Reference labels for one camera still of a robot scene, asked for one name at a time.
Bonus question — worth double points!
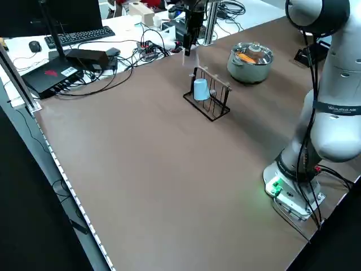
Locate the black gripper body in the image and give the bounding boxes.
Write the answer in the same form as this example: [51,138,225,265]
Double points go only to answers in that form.
[184,0,206,36]

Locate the light blue cup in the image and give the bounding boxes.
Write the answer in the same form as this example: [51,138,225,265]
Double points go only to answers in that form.
[192,78,212,102]

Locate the black drying rack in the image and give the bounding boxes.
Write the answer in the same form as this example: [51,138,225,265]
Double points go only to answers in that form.
[293,42,329,68]

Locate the grey hub with red plugs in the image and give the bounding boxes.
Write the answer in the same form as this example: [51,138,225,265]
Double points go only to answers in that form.
[137,41,159,57]

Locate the light wooden box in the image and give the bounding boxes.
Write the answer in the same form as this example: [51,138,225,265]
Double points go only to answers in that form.
[128,2,156,27]

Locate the steel cooking pot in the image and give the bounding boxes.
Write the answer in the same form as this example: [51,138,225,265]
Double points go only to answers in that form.
[227,42,275,85]

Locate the glass pot lid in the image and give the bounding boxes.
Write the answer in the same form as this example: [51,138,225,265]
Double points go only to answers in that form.
[231,42,274,65]

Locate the black power brick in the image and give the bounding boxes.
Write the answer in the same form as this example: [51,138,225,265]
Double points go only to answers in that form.
[65,48,111,68]

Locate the black keyboard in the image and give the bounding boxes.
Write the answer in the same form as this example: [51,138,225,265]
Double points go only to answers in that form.
[44,25,116,47]

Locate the black computer monitor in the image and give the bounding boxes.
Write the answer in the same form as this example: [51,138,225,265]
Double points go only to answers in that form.
[0,0,103,39]

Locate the black stand pole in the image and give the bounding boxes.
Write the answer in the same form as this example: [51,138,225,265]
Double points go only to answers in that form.
[38,0,68,62]

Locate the black box with red logo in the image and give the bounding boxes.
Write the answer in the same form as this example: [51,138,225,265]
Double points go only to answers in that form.
[21,58,85,100]

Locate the black edge clip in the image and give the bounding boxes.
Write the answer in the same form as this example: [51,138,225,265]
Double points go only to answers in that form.
[69,218,88,235]

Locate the aluminium profile post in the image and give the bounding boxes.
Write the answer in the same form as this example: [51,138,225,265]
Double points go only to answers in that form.
[203,0,220,46]

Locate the black cable bundle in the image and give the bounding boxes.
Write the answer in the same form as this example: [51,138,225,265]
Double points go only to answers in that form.
[218,0,246,32]

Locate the black wire cup holder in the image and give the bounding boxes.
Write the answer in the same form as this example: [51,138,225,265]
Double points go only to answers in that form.
[182,66,233,123]

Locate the black desk cable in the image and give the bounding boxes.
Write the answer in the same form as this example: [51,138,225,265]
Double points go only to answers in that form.
[56,55,135,98]

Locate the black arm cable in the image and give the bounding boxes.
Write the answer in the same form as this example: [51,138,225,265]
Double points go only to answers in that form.
[293,28,322,181]

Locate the black base cable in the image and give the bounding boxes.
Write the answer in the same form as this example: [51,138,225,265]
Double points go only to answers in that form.
[315,165,355,190]
[272,194,324,244]

